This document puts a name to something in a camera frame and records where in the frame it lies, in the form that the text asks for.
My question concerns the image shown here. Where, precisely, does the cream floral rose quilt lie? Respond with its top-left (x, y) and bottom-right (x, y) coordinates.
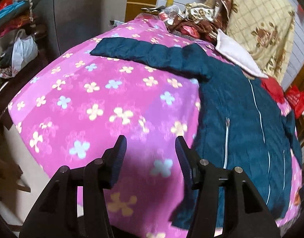
top-left (205, 0), bottom-right (295, 83)

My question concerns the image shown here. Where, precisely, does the grey refrigerator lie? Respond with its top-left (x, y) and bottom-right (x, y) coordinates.
top-left (34, 0), bottom-right (101, 59)

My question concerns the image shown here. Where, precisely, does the red packaged item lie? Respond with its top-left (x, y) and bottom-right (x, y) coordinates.
top-left (180, 25), bottom-right (200, 39)

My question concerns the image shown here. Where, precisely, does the brown floral crumpled bedding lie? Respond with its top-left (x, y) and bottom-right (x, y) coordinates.
top-left (169, 0), bottom-right (233, 42)

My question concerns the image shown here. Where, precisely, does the pink floral bed quilt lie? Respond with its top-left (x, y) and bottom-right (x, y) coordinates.
top-left (8, 19), bottom-right (302, 237)

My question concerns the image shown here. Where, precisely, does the white plastic bag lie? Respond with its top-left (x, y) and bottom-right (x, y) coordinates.
top-left (11, 29), bottom-right (38, 76)

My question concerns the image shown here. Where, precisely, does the red shopping bag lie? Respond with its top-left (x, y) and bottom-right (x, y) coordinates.
top-left (285, 85), bottom-right (304, 119)

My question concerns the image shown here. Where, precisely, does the white pillow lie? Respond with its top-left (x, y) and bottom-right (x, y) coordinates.
top-left (215, 29), bottom-right (268, 79)

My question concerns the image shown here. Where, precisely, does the dark blue puffer jacket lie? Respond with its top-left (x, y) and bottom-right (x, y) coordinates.
top-left (91, 38), bottom-right (302, 219)

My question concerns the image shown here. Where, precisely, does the red ruffled cushion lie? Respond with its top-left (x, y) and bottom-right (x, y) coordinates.
top-left (261, 76), bottom-right (285, 104)

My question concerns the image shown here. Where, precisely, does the wooden chair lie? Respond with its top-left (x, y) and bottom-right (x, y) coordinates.
top-left (297, 115), bottom-right (304, 147)

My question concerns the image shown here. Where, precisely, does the cluttered clothes shelf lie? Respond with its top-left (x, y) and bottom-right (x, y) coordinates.
top-left (0, 0), bottom-right (47, 85)

